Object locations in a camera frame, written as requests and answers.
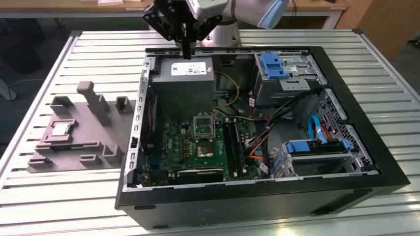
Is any blue plastic drive carrier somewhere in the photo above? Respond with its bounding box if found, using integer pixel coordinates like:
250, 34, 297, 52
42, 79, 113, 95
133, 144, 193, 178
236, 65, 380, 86
260, 53, 290, 80

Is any CPU socket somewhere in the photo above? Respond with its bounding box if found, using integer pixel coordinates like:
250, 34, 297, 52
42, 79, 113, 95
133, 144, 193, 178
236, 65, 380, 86
196, 141, 216, 158

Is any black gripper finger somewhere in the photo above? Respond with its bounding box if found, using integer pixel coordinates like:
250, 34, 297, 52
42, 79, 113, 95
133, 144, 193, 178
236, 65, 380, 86
141, 3, 189, 60
186, 15, 221, 60

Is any silver CPU with green edge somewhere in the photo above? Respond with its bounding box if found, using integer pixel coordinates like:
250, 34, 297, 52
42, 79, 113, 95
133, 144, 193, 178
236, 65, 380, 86
52, 122, 70, 137

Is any blue flat wire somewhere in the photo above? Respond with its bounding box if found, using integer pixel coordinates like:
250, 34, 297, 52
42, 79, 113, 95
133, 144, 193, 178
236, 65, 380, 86
306, 115, 329, 145

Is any metal socket cover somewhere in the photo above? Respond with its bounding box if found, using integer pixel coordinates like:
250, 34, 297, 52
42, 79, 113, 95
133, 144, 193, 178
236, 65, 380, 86
193, 114, 217, 141

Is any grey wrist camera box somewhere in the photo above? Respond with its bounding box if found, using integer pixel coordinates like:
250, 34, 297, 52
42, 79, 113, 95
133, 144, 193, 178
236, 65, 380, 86
185, 0, 228, 25

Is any grey parts rack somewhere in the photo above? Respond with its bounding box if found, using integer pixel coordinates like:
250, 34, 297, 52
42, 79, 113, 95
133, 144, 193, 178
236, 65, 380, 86
28, 81, 137, 174

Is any wooden cabinet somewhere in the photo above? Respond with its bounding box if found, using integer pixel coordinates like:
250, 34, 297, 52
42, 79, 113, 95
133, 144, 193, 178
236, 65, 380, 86
336, 0, 420, 62

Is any RAM stick with white label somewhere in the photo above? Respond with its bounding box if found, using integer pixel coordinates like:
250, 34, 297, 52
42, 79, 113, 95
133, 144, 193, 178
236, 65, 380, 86
233, 119, 249, 174

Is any grey power supply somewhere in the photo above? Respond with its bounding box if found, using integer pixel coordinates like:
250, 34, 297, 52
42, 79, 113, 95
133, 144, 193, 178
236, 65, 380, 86
149, 58, 216, 116

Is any green motherboard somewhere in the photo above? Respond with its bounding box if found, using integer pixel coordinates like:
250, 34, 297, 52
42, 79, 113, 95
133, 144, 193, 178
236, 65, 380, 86
140, 115, 253, 185

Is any black disk with blue carrier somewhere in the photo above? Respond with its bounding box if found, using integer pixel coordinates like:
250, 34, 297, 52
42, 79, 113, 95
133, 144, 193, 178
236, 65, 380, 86
285, 139, 352, 156

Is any graphics card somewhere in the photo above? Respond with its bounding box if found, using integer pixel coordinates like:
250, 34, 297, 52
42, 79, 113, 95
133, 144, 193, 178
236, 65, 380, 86
176, 168, 224, 184

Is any dark office chair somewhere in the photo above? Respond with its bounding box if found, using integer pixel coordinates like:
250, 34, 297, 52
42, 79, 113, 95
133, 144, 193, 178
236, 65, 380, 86
0, 18, 46, 74

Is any black wire bundle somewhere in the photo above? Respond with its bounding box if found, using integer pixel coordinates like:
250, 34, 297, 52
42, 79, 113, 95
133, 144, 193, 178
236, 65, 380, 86
264, 88, 322, 129

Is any silver drive cage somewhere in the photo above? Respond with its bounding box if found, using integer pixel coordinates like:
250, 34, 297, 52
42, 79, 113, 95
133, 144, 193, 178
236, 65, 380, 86
254, 53, 329, 107

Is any yellow wire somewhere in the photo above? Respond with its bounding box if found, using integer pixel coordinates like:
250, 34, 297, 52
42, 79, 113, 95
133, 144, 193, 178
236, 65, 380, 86
213, 71, 241, 109

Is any silver disk bay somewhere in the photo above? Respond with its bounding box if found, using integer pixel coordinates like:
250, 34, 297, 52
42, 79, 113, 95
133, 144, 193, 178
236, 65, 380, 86
270, 139, 378, 178

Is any black PC case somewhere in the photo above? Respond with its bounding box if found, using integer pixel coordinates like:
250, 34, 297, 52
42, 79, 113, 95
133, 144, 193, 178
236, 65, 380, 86
114, 45, 412, 231

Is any wooden desk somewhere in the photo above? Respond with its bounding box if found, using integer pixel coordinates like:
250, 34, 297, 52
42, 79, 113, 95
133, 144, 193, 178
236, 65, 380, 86
0, 0, 348, 30

